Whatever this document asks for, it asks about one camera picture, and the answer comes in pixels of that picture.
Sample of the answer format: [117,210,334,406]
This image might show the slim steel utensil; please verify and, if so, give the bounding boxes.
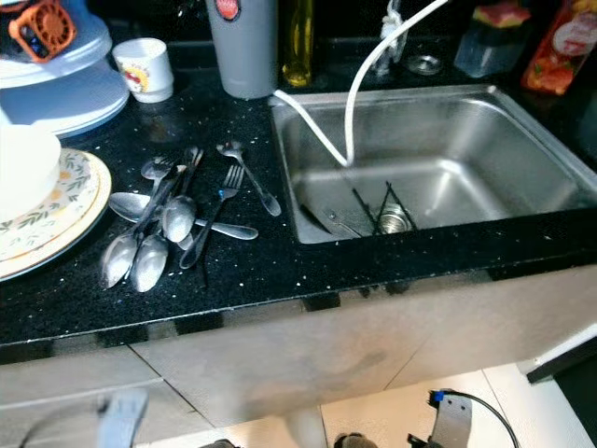
[320,217,362,241]

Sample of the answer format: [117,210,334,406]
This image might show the white bowl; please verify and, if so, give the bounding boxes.
[0,124,63,222]

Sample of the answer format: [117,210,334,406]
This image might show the floral leaf print plate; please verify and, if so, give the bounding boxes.
[0,149,102,262]

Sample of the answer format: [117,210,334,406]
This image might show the cream rimmed plate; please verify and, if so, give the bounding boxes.
[0,147,111,281]

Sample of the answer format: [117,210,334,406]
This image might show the large steel serving spoon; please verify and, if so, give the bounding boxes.
[109,191,259,241]

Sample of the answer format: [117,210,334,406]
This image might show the white tiered rack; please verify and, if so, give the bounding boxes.
[0,0,130,139]

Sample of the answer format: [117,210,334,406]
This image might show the shallow beige drawer front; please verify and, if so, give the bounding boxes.
[0,345,164,404]

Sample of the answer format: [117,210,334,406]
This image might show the orange black handheld fan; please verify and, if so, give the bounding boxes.
[7,0,77,63]

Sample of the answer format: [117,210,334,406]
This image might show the white cartoon print mug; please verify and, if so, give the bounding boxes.
[114,37,174,104]

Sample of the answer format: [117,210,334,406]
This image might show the grey tumbler red badge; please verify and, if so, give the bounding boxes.
[205,0,279,100]

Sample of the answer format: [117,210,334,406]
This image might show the yellow oil bottle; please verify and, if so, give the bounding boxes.
[278,0,315,88]

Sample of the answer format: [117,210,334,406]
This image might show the beige cabinet door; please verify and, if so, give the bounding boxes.
[129,266,597,428]

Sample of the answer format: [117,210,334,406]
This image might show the steel sink drain strainer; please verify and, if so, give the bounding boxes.
[376,205,416,234]

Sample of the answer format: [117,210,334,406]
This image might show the metal faucet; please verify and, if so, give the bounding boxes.
[373,0,411,66]

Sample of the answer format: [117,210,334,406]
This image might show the round metal counter cap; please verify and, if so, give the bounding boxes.
[408,54,444,77]

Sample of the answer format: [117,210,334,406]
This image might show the stainless steel sink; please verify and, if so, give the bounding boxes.
[269,84,597,245]

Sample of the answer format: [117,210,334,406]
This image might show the red orange pouch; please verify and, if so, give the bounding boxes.
[521,0,597,96]

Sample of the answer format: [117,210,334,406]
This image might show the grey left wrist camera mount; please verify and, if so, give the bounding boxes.
[98,387,150,448]

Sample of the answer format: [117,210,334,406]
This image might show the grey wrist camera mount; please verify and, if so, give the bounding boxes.
[429,390,479,448]
[98,387,150,448]

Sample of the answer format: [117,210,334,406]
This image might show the white hose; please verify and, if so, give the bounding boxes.
[272,0,451,169]

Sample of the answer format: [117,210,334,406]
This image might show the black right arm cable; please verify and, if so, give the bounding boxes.
[429,389,521,448]

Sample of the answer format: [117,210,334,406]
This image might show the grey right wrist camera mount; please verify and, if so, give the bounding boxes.
[429,390,479,448]

